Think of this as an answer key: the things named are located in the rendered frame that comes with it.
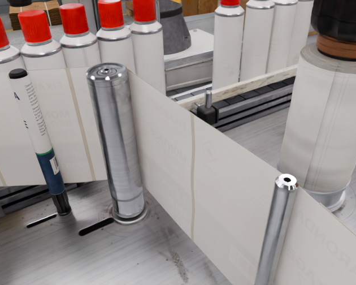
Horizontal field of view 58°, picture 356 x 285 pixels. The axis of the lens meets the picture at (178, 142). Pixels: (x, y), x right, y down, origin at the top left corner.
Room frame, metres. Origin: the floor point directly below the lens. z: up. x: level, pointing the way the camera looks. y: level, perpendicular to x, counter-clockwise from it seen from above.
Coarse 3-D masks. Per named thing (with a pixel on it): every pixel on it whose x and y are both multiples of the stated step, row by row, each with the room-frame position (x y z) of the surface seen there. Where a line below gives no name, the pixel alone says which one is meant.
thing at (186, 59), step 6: (312, 30) 0.75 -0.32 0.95; (186, 54) 0.59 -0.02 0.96; (192, 54) 0.59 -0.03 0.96; (198, 54) 0.59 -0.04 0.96; (204, 54) 0.60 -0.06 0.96; (210, 54) 0.61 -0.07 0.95; (168, 60) 0.56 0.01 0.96; (174, 60) 0.57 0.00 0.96; (180, 60) 0.57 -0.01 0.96; (186, 60) 0.58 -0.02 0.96; (192, 60) 0.58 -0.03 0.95; (198, 60) 0.59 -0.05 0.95; (168, 66) 0.56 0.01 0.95; (174, 66) 0.56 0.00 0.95
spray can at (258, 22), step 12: (252, 0) 0.62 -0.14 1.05; (264, 0) 0.61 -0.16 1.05; (252, 12) 0.61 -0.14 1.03; (264, 12) 0.60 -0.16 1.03; (252, 24) 0.61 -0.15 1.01; (264, 24) 0.60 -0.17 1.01; (252, 36) 0.61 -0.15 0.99; (264, 36) 0.60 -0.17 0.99; (252, 48) 0.60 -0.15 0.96; (264, 48) 0.60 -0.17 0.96; (252, 60) 0.60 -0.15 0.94; (264, 60) 0.61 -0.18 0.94; (240, 72) 0.63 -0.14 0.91; (252, 72) 0.60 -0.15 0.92; (264, 72) 0.61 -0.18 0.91
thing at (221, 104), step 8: (288, 80) 0.63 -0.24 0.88; (208, 88) 0.61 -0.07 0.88; (264, 88) 0.60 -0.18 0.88; (272, 88) 0.60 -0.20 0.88; (184, 96) 0.58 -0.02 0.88; (192, 96) 0.58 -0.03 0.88; (240, 96) 0.57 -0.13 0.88; (248, 96) 0.57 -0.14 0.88; (256, 96) 0.57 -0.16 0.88; (216, 104) 0.54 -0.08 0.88; (224, 104) 0.54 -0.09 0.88; (232, 104) 0.54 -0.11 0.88; (192, 112) 0.52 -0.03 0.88
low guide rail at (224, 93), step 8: (296, 64) 0.64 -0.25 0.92; (272, 72) 0.60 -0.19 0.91; (280, 72) 0.60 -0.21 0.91; (288, 72) 0.61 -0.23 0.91; (296, 72) 0.62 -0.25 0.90; (248, 80) 0.57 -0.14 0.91; (256, 80) 0.57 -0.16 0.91; (264, 80) 0.58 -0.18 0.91; (272, 80) 0.59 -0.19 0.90; (280, 80) 0.60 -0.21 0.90; (224, 88) 0.54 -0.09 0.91; (232, 88) 0.54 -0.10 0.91; (240, 88) 0.55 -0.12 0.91; (248, 88) 0.56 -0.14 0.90; (256, 88) 0.57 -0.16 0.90; (200, 96) 0.51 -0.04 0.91; (216, 96) 0.52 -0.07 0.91; (224, 96) 0.53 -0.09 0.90; (232, 96) 0.54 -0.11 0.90; (184, 104) 0.49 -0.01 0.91; (200, 104) 0.50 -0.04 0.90
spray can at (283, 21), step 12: (276, 0) 0.64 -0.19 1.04; (288, 0) 0.63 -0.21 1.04; (276, 12) 0.63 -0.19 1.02; (288, 12) 0.62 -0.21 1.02; (276, 24) 0.63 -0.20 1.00; (288, 24) 0.62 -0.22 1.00; (276, 36) 0.63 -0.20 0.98; (288, 36) 0.63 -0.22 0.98; (276, 48) 0.62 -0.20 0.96; (288, 48) 0.63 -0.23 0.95; (276, 60) 0.62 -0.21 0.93
